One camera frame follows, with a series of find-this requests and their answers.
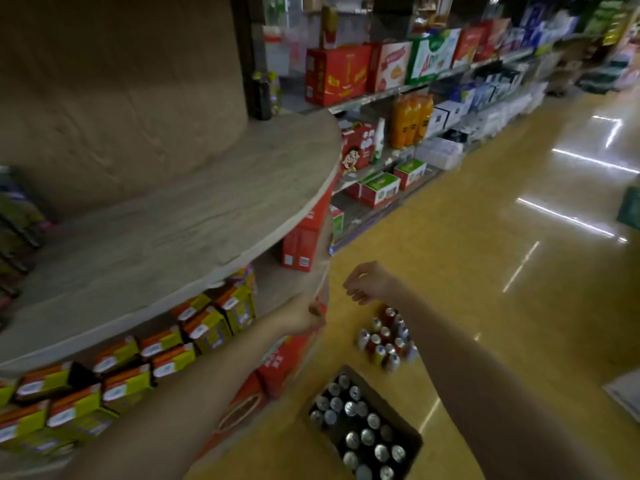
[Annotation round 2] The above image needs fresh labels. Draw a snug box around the yellow red tall pack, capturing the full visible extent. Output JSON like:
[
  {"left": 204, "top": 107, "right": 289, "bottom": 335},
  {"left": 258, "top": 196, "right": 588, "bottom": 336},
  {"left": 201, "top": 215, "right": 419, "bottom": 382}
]
[{"left": 319, "top": 2, "right": 340, "bottom": 49}]

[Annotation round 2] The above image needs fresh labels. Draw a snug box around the large green white carton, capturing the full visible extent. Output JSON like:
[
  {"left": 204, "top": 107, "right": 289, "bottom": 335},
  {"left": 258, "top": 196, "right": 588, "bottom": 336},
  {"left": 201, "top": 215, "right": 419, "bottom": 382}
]
[{"left": 405, "top": 28, "right": 462, "bottom": 85}]

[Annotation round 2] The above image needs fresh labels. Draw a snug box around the person's left hand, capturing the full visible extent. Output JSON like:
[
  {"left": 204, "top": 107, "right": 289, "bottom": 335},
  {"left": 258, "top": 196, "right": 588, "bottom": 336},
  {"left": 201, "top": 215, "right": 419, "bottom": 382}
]
[{"left": 277, "top": 294, "right": 327, "bottom": 338}]

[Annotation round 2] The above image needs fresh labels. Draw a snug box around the plain red carton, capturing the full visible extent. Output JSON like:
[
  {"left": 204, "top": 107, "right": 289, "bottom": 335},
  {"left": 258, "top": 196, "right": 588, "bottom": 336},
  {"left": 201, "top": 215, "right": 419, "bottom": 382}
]
[{"left": 451, "top": 18, "right": 512, "bottom": 68}]

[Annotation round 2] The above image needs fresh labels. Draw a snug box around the round wooden shelf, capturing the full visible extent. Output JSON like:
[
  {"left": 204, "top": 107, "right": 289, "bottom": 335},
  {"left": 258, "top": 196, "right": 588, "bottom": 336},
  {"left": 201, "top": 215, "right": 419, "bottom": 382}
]
[{"left": 0, "top": 0, "right": 343, "bottom": 480}]

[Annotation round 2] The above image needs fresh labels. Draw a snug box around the red porridge print carton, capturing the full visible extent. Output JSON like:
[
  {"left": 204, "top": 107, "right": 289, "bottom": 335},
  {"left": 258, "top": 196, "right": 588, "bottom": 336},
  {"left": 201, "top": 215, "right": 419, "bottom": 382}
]
[
  {"left": 199, "top": 372, "right": 269, "bottom": 455},
  {"left": 255, "top": 304, "right": 329, "bottom": 399}
]

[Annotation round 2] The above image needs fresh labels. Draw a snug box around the person's right hand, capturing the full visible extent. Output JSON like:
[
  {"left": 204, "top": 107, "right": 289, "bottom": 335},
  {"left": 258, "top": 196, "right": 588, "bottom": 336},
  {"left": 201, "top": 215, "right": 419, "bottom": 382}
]
[{"left": 343, "top": 261, "right": 401, "bottom": 307}]

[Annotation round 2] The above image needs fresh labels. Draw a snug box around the pack of orange bottles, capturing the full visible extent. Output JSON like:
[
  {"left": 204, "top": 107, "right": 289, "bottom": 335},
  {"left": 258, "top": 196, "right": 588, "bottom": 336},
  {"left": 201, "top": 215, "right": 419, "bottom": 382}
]
[{"left": 389, "top": 93, "right": 435, "bottom": 149}]

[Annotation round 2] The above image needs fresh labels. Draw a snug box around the stack of white plastic packs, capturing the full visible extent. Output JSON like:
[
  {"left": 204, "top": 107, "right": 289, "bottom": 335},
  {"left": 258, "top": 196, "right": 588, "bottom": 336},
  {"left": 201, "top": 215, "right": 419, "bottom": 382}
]
[{"left": 415, "top": 94, "right": 549, "bottom": 171}]

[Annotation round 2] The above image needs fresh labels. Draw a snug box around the red cartoon face carton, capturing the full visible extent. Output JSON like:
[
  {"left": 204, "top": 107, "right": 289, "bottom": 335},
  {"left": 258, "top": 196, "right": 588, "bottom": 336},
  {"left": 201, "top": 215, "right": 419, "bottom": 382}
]
[{"left": 339, "top": 121, "right": 377, "bottom": 175}]

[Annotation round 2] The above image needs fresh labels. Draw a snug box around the stack of blue white packs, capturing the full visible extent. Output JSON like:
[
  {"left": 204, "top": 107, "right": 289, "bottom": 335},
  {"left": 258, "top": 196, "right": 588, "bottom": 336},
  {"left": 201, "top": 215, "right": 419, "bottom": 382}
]
[{"left": 519, "top": 2, "right": 581, "bottom": 48}]

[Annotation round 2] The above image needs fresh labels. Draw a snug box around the white slim bottle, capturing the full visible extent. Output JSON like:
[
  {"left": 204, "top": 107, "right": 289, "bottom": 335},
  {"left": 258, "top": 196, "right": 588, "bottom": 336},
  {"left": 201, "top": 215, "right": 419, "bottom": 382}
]
[{"left": 372, "top": 117, "right": 387, "bottom": 165}]

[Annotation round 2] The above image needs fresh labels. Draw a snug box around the small green-top box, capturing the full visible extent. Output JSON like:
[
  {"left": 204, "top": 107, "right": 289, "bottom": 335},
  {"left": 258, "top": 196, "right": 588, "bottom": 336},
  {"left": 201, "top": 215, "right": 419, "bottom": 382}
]
[
  {"left": 345, "top": 169, "right": 383, "bottom": 201},
  {"left": 329, "top": 204, "right": 346, "bottom": 241},
  {"left": 359, "top": 172, "right": 402, "bottom": 211},
  {"left": 393, "top": 158, "right": 427, "bottom": 191}
]

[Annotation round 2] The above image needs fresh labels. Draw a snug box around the white red-print carton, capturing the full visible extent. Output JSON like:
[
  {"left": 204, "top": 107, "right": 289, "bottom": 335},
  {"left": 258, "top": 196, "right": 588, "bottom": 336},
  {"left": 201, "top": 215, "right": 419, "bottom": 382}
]
[{"left": 367, "top": 41, "right": 413, "bottom": 93}]

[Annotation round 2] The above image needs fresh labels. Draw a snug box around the red yellow-print carton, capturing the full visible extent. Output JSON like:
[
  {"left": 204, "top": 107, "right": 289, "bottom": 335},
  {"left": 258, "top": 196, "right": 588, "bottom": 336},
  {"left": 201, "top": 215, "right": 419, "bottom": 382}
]
[{"left": 305, "top": 44, "right": 373, "bottom": 107}]

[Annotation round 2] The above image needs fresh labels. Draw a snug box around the person's right forearm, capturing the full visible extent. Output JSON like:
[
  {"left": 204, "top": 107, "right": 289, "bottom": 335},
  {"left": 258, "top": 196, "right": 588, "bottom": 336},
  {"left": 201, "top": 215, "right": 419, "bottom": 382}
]
[{"left": 392, "top": 289, "right": 621, "bottom": 480}]

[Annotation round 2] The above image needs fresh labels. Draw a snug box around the brown cardboard box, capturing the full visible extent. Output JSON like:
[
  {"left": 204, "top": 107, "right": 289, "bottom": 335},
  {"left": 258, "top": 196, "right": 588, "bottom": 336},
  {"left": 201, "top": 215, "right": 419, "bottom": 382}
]
[{"left": 305, "top": 364, "right": 425, "bottom": 480}]

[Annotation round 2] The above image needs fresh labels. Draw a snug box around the white flat cardboard sheet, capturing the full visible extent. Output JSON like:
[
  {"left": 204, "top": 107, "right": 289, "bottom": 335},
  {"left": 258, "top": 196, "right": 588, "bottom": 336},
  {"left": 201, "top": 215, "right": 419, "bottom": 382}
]
[{"left": 602, "top": 369, "right": 640, "bottom": 423}]

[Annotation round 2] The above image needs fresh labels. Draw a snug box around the stack of green packs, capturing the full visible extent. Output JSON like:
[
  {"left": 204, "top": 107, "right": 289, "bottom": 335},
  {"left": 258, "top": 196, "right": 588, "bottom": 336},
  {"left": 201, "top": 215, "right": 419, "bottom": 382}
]
[{"left": 585, "top": 0, "right": 627, "bottom": 47}]

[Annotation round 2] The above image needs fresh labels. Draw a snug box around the green plastic crate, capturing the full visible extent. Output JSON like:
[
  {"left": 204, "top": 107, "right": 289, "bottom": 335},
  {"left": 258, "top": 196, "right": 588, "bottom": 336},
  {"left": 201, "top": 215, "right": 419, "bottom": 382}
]
[{"left": 617, "top": 187, "right": 640, "bottom": 231}]

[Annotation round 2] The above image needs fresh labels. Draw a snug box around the row of yellow orange cartons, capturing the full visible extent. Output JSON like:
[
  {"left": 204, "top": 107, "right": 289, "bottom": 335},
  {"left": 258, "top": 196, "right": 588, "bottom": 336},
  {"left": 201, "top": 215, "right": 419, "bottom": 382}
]
[{"left": 0, "top": 267, "right": 259, "bottom": 455}]

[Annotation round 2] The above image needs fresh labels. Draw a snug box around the cluster of cans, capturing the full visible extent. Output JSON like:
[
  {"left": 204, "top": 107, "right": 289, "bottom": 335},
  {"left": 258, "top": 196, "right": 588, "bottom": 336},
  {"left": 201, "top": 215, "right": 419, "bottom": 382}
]
[{"left": 355, "top": 305, "right": 420, "bottom": 373}]

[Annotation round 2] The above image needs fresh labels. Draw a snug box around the person's left forearm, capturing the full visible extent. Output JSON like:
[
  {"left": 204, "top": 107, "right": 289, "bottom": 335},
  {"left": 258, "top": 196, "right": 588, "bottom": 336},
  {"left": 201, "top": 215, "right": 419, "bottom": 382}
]
[{"left": 65, "top": 314, "right": 301, "bottom": 480}]

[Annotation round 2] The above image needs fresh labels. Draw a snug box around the yellow green bottle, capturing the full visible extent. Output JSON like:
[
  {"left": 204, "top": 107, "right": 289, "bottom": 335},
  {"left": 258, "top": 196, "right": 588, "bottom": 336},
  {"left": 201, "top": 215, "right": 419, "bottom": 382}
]
[{"left": 267, "top": 70, "right": 282, "bottom": 115}]

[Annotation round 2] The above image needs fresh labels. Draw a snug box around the stack of white blue boxes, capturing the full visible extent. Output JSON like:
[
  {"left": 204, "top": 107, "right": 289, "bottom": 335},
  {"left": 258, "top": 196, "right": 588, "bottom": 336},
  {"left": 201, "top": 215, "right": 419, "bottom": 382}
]
[{"left": 429, "top": 79, "right": 506, "bottom": 135}]

